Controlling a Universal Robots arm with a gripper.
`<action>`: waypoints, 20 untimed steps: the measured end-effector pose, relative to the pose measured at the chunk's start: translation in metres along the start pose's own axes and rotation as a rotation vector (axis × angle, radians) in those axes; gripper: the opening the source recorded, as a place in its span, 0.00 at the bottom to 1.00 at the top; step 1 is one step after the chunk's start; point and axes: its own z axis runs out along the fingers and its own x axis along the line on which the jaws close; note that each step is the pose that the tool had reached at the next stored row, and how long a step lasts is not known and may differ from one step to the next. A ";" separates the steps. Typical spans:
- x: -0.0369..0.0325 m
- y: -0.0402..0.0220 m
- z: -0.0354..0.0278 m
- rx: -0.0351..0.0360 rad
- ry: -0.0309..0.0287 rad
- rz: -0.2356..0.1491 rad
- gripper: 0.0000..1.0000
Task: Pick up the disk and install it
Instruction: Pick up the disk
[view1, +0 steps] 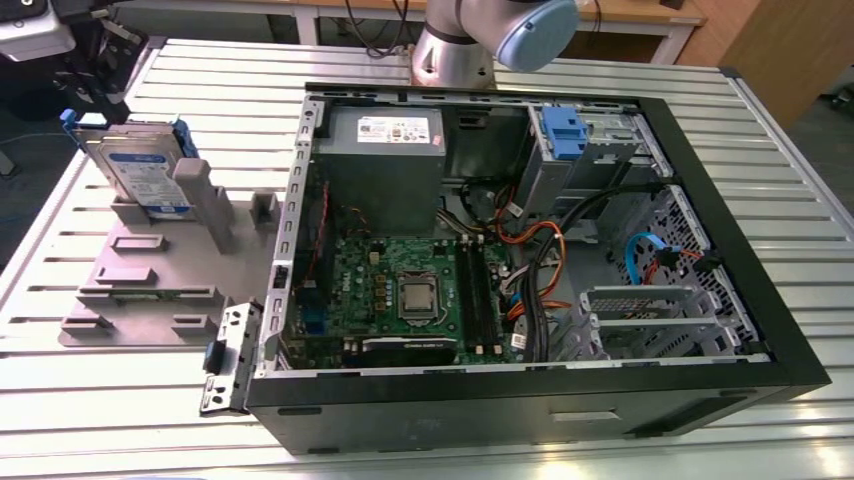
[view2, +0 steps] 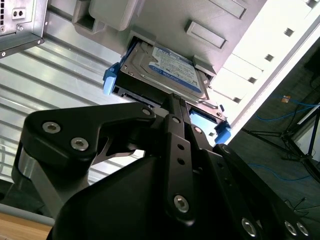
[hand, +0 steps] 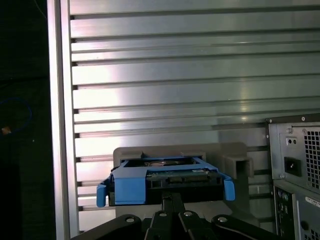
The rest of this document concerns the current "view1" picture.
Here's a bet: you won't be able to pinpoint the grey parts rack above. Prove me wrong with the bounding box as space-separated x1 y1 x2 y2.
58 158 285 349

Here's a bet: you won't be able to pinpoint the CPU socket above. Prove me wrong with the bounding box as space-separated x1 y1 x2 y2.
392 269 449 329

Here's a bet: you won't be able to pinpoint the brown wooden cabinet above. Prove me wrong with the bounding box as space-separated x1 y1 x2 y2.
679 0 854 126

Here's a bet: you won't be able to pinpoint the disk power wire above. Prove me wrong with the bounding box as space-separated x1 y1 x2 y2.
656 247 725 276

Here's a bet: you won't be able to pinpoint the hard disk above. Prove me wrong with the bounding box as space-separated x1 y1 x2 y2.
58 108 196 221

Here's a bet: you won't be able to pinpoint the thin red wire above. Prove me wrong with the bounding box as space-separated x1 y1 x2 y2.
306 178 333 289

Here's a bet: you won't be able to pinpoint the blue data wire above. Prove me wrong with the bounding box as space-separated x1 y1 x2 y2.
623 232 681 286

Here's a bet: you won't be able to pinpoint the black graphics card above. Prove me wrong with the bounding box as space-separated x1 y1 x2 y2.
342 334 458 369

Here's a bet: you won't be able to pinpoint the black PC case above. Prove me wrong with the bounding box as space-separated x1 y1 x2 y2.
242 82 833 456

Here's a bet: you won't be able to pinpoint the black cable bundle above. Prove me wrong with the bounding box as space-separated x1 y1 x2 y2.
518 182 672 364

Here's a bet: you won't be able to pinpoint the black RAM slot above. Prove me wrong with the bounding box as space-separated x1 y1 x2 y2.
470 234 506 355
456 234 486 355

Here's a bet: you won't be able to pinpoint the wooden desk white frame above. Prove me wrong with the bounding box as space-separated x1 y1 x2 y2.
265 0 708 66

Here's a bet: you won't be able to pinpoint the blue drive latch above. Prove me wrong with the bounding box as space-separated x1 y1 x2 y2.
540 105 589 161

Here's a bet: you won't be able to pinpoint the metal optical drive cage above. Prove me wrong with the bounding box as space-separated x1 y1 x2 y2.
518 102 672 216

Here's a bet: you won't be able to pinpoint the silver CPU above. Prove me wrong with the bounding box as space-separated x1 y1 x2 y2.
401 285 438 314

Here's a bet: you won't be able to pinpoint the metal expansion card bracket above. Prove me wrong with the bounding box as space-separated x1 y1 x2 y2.
197 298 266 419

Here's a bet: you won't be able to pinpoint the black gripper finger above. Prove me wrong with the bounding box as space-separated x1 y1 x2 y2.
98 22 149 126

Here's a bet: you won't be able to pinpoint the orange red wire bundle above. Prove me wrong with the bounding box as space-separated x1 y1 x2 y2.
496 219 575 321

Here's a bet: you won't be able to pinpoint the yellow black supply wires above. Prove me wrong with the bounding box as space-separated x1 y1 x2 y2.
436 194 488 239

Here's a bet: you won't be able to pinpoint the green motherboard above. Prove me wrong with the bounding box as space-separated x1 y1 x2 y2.
292 234 528 366

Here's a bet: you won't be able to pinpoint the grey power supply unit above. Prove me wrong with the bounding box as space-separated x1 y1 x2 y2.
312 107 446 239

